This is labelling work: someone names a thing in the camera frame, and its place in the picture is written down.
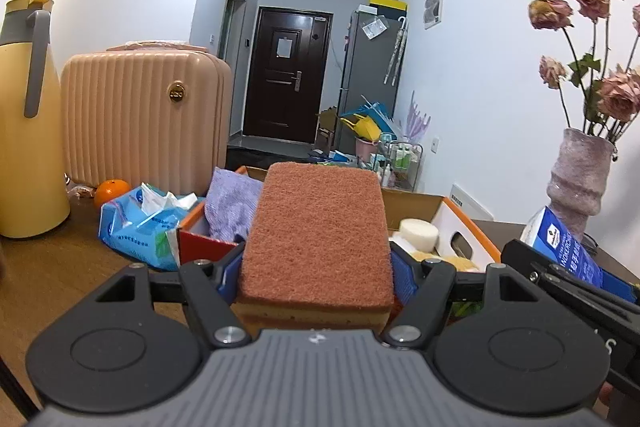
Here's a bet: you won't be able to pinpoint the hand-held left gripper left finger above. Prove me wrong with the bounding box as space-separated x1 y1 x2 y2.
94 243 252 349

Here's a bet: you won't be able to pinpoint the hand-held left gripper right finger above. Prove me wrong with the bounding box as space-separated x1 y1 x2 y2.
382 242 544 350

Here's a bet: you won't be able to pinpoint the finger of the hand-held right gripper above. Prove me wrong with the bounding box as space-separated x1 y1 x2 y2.
501 238 640 349

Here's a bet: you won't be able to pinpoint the blue packet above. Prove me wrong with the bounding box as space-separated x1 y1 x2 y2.
520 206 640 296

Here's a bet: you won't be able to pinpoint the white round sponge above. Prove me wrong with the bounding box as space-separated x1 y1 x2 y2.
399 218 440 253

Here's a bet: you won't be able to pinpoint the white and yellow sheep plush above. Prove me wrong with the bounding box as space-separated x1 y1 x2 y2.
414 249 482 274

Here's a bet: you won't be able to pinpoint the purple fuzzy cloth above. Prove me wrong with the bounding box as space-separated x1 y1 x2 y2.
205 167 264 242

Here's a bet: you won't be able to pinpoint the red cardboard box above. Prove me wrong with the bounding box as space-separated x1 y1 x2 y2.
176 164 502 323

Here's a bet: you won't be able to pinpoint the brown layered scouring sponge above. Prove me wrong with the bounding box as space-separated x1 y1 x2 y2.
234 162 396 333

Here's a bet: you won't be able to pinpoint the white panel heater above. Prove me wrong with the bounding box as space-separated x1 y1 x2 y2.
450 183 493 222

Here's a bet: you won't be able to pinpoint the pink textured vase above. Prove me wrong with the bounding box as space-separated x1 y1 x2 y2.
546 128 617 238

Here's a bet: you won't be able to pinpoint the blue wet wipes pack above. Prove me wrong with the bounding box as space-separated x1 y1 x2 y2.
98 182 201 272

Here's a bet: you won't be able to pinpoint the black floor bag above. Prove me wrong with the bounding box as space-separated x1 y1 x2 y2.
226 146 321 170

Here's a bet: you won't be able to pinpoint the pink bucket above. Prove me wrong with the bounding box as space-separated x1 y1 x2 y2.
356 137 381 162

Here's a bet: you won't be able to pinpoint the orange fruit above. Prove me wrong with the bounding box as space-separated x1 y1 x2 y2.
94 179 132 209

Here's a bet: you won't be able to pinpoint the blue folded item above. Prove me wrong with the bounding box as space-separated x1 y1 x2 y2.
352 102 398 132

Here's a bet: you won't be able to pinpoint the dark brown entrance door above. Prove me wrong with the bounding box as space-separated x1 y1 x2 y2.
243 6 333 144

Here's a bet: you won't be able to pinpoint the pink ribbed suitcase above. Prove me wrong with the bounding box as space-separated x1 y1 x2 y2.
60 41 233 190

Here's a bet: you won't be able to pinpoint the dried pink roses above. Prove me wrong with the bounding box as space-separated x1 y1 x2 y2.
528 0 640 142

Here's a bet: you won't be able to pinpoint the grey refrigerator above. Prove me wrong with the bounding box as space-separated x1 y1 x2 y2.
336 9 408 148

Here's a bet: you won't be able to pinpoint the white folded umbrella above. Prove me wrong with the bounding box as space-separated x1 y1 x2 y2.
384 17 408 86

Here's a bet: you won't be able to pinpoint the yellow thermos jug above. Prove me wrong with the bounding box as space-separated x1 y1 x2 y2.
0 0 71 239

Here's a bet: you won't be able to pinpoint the clear plastic bag on refrigerator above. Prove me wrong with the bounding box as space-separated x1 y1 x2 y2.
361 16 390 40

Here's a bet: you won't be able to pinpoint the yellow and black box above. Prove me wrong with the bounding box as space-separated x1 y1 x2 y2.
369 0 408 18

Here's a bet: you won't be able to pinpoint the wire trolley with bottles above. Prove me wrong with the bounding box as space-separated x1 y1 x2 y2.
375 134 423 192

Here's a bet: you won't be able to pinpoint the purple plant wall decal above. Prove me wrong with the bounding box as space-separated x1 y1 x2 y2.
404 91 431 142

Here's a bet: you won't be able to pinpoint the grey side door frame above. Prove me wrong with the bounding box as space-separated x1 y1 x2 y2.
220 0 248 64

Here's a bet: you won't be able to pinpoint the framed wall picture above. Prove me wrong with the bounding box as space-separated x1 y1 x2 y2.
423 0 446 29

